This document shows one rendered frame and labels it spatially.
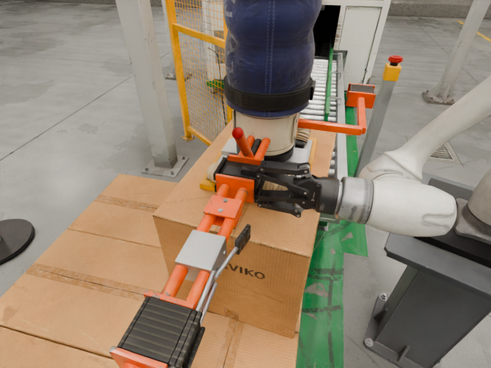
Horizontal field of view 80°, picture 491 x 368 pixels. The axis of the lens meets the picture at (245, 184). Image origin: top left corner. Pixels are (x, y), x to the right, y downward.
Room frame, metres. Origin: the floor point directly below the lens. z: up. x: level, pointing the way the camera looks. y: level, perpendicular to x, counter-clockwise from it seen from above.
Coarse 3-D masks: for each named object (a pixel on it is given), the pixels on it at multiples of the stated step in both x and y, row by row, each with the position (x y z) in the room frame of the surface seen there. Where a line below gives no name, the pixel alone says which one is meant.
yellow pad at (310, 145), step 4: (296, 136) 0.88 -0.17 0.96; (296, 140) 0.85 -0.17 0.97; (308, 140) 0.85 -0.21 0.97; (312, 140) 0.85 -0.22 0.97; (316, 140) 0.86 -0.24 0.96; (296, 144) 0.78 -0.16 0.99; (300, 144) 0.78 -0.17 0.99; (304, 144) 0.82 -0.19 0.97; (308, 144) 0.82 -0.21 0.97; (312, 144) 0.83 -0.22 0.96; (304, 148) 0.80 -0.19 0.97; (308, 148) 0.80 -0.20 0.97; (312, 148) 0.80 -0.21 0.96; (308, 152) 0.77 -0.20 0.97; (312, 152) 0.78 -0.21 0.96; (308, 156) 0.75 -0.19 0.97; (312, 156) 0.76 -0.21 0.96; (308, 160) 0.74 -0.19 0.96; (312, 160) 0.74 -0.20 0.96; (312, 164) 0.72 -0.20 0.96; (296, 176) 0.65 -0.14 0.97; (300, 176) 0.65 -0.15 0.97
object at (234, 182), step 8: (224, 160) 0.54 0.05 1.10; (232, 160) 0.55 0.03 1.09; (240, 160) 0.54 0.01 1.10; (248, 160) 0.54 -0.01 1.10; (256, 160) 0.53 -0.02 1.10; (224, 168) 0.52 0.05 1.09; (216, 176) 0.48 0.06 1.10; (224, 176) 0.48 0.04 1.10; (232, 176) 0.48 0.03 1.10; (216, 184) 0.48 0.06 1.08; (232, 184) 0.47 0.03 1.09; (240, 184) 0.46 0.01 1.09; (248, 184) 0.46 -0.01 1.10; (256, 184) 0.46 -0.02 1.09; (216, 192) 0.49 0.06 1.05; (232, 192) 0.47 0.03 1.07; (248, 192) 0.46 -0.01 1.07; (256, 192) 0.47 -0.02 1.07; (248, 200) 0.46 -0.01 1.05
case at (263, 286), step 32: (224, 128) 0.98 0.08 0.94; (320, 160) 0.77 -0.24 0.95; (192, 192) 0.61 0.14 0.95; (160, 224) 0.52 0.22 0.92; (192, 224) 0.49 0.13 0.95; (256, 224) 0.49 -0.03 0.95; (288, 224) 0.49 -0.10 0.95; (256, 256) 0.43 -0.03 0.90; (288, 256) 0.41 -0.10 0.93; (224, 288) 0.46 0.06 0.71; (256, 288) 0.43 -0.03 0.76; (288, 288) 0.41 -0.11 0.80; (256, 320) 0.43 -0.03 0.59; (288, 320) 0.40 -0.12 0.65
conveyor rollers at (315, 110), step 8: (320, 64) 3.03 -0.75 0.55; (312, 72) 2.85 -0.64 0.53; (320, 72) 2.83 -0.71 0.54; (320, 80) 2.58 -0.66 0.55; (320, 88) 2.40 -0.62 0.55; (320, 96) 2.23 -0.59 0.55; (312, 104) 2.07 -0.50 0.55; (320, 104) 2.12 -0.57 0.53; (304, 112) 1.98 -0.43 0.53; (312, 112) 1.96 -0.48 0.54; (320, 112) 1.96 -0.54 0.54; (320, 120) 1.86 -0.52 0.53; (328, 120) 1.85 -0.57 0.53; (328, 176) 1.23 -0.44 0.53
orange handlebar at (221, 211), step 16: (304, 128) 0.75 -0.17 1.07; (320, 128) 0.74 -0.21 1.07; (336, 128) 0.73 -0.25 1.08; (352, 128) 0.72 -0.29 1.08; (224, 192) 0.45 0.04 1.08; (240, 192) 0.45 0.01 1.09; (208, 208) 0.40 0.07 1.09; (224, 208) 0.40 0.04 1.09; (240, 208) 0.41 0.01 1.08; (208, 224) 0.36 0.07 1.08; (224, 224) 0.36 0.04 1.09; (176, 272) 0.26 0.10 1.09; (176, 288) 0.24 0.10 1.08; (192, 288) 0.23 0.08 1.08
